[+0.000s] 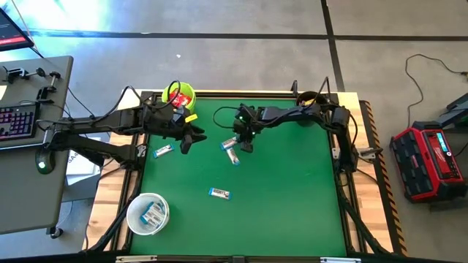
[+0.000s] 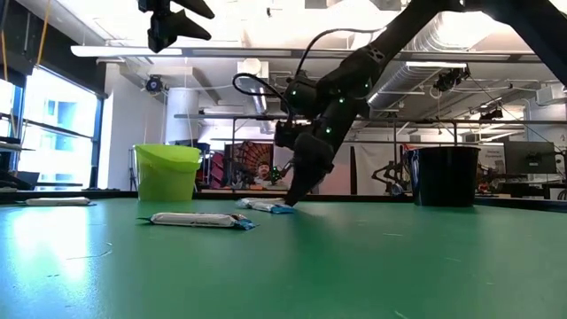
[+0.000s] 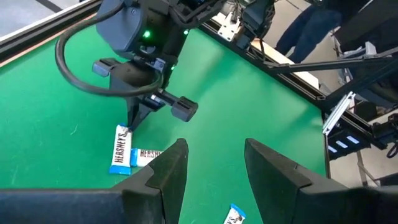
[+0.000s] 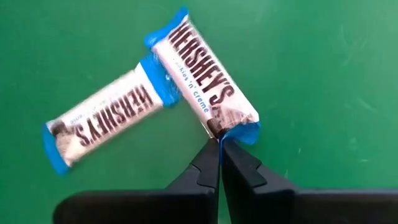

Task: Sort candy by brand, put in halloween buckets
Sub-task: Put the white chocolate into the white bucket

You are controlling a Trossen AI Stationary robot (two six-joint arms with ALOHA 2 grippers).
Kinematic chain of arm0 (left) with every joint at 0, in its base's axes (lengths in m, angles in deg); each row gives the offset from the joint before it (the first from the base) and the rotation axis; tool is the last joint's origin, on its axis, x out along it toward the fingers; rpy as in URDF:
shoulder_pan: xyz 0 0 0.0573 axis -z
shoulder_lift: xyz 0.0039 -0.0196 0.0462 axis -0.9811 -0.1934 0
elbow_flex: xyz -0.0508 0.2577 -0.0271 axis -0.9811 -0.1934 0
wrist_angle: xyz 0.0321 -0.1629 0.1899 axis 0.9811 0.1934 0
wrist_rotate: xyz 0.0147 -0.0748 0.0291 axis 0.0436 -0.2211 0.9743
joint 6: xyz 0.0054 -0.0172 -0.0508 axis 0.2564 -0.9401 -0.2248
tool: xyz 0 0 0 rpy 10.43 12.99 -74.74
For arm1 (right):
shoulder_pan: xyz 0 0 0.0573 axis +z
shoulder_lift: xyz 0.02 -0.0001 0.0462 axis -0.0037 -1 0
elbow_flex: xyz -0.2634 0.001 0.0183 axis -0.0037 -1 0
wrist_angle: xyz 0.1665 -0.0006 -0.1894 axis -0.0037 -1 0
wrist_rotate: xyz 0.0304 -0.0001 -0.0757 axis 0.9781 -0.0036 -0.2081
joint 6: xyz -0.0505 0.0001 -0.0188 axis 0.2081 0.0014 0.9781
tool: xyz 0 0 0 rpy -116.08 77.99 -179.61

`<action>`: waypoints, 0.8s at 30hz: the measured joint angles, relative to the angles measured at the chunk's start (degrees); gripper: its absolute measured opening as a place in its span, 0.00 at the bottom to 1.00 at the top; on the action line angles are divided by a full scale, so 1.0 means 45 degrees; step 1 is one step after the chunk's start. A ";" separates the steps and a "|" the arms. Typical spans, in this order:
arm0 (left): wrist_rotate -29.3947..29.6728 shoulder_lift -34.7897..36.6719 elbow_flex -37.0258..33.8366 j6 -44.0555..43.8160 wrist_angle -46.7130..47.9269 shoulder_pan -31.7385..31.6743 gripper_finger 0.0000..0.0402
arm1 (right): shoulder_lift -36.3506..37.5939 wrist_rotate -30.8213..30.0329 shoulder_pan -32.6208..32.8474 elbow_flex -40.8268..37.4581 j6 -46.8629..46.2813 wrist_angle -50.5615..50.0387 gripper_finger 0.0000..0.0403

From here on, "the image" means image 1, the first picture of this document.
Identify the black frame strut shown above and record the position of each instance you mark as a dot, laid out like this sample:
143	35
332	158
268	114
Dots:
106	232
362	226

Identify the yellow Sour Patch candy bag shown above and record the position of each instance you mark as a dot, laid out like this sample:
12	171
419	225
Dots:
309	102

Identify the white mounting bracket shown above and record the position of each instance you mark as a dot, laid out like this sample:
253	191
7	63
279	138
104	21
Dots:
335	152
141	150

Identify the red black power station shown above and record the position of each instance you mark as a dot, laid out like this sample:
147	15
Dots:
426	162

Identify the lime green plastic bucket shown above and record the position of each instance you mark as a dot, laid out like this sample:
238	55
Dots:
192	104

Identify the black plastic bucket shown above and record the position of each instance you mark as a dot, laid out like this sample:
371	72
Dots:
305	120

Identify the white paper sheet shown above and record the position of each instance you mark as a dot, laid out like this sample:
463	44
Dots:
78	168

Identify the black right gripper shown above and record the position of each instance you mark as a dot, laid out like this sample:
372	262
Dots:
248	122

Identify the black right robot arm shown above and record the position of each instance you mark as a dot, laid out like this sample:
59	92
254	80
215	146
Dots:
292	111

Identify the dark blue table clamp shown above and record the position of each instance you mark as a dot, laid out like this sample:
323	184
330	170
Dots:
294	87

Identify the grey metal side bracket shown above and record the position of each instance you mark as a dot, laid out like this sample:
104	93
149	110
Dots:
369	151

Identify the yellow black hazard tape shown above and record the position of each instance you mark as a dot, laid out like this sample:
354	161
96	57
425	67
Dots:
392	208

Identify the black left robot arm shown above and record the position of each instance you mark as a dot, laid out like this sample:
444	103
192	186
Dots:
109	122

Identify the black computer mouse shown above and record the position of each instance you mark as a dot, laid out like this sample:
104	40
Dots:
44	164

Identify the black monitor red stripe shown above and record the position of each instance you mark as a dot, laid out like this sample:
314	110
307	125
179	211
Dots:
11	33

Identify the white plastic bucket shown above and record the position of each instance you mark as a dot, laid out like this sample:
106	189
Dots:
135	204

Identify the grey desk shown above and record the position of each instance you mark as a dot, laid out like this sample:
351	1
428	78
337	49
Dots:
22	93
25	197

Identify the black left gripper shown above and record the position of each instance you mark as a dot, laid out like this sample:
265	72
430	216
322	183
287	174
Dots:
164	122

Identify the black desk caster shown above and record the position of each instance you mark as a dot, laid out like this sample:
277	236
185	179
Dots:
56	232

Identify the black desk clamp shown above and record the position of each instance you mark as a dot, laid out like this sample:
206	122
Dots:
16	73
49	85

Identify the silver table edge plate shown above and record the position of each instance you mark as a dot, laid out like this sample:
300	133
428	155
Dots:
340	260
135	258

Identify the dark grey equipment case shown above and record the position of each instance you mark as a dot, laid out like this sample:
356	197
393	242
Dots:
457	109

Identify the red Skittles candy bag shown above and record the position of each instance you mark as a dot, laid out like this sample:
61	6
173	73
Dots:
183	99

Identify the black backlit keyboard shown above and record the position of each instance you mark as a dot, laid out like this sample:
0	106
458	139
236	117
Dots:
18	120

